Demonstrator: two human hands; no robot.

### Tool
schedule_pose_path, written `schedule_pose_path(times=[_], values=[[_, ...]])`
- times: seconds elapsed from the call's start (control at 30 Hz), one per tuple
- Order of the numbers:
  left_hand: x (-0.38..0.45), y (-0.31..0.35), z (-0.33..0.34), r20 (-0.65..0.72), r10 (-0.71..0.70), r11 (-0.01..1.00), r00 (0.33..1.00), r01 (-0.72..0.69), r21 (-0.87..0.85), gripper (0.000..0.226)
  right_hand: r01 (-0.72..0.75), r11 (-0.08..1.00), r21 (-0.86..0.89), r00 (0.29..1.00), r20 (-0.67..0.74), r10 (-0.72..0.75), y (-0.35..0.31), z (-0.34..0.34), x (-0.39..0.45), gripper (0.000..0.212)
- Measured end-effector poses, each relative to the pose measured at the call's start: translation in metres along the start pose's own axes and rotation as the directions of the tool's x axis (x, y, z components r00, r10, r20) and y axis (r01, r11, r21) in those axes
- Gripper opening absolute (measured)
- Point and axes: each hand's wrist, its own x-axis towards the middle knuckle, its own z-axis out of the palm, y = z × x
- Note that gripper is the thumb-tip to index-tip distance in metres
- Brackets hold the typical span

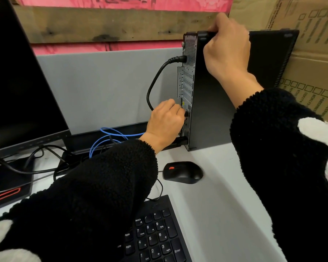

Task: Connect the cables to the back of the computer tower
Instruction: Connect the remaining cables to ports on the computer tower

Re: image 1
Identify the person's left forearm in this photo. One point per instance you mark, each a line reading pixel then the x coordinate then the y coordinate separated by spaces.
pixel 79 210

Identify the black keyboard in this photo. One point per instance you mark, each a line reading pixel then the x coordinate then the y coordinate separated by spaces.
pixel 155 237

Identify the long weathered wooden plank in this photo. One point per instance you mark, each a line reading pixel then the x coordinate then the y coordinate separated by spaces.
pixel 112 24

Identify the black desktop tower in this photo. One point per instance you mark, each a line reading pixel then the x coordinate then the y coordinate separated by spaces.
pixel 216 111

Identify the person's right hand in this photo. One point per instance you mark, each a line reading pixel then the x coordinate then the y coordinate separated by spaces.
pixel 229 51

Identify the plain brown cardboard sheet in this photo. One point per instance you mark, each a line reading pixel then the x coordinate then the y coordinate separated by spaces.
pixel 251 10

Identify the person's right forearm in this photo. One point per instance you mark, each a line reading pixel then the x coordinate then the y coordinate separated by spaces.
pixel 289 166

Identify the person's left hand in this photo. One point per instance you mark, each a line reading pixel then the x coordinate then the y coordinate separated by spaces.
pixel 165 125

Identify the black mouse with red wheel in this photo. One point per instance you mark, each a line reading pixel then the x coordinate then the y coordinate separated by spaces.
pixel 183 173

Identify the white desk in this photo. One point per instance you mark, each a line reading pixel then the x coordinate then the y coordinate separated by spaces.
pixel 221 210

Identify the black computer monitor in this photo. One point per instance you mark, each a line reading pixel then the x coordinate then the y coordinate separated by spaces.
pixel 19 79

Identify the printed brown cardboard box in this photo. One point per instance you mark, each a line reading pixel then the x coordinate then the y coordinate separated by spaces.
pixel 314 65

